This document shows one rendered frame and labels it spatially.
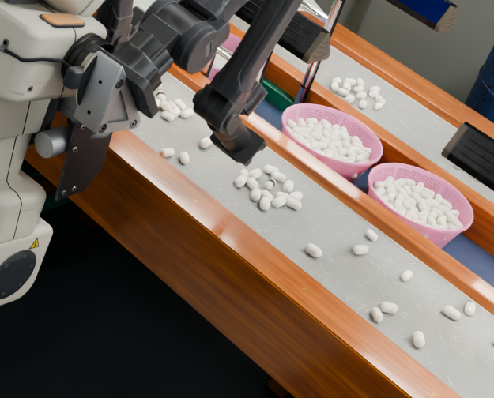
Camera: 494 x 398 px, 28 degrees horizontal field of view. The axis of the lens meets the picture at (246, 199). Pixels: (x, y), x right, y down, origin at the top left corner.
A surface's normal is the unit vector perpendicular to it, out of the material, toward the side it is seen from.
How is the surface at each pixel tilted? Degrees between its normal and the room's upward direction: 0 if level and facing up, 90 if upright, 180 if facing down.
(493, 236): 90
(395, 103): 0
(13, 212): 90
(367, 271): 0
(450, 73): 90
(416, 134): 0
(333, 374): 90
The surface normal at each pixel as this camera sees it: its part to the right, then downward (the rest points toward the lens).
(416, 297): 0.31, -0.80
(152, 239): -0.63, 0.24
